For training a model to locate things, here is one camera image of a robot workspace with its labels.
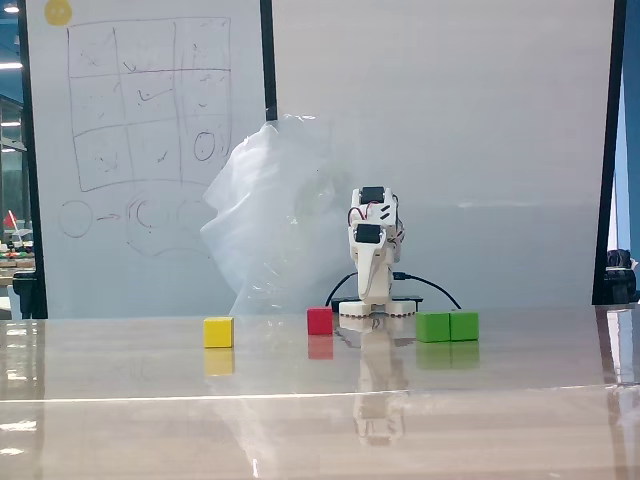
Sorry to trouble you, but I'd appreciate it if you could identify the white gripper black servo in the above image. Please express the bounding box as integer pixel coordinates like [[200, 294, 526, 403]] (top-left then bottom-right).
[[346, 221, 396, 305]]

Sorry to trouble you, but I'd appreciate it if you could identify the green cube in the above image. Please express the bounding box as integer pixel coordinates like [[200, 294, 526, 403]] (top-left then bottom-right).
[[449, 310, 480, 343], [415, 311, 452, 344]]

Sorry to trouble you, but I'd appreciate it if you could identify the white robot arm with base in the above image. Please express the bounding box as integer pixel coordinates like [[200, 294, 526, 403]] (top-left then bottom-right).
[[338, 185, 417, 320]]

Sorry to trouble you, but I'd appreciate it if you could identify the red cube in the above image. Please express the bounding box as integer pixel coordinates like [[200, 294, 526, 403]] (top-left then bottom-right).
[[306, 307, 335, 336]]

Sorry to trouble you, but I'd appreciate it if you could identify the yellow cube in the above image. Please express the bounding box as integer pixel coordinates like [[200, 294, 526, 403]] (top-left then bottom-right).
[[203, 316, 236, 349]]

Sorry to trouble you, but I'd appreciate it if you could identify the black flat base board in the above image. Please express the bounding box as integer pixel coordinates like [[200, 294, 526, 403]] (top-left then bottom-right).
[[331, 294, 426, 305]]

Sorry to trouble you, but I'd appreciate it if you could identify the clear plastic bag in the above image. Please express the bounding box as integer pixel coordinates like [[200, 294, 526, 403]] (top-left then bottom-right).
[[199, 113, 362, 317]]

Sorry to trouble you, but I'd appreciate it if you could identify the plain white panel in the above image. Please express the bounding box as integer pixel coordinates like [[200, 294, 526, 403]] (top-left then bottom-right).
[[269, 0, 616, 312]]

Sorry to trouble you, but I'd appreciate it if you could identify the whiteboard with marker drawings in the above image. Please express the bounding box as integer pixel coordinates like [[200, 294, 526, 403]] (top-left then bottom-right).
[[24, 0, 270, 320]]

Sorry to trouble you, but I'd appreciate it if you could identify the yellow round magnet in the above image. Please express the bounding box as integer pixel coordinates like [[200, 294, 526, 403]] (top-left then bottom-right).
[[44, 0, 73, 28]]

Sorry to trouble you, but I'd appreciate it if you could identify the black cable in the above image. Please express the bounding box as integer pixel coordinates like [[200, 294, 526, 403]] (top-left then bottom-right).
[[324, 272, 360, 308], [393, 271, 463, 312]]

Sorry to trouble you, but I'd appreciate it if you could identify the black frame post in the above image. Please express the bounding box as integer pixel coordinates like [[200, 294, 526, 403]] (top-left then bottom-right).
[[591, 0, 628, 306], [259, 0, 279, 122], [16, 0, 50, 320]]

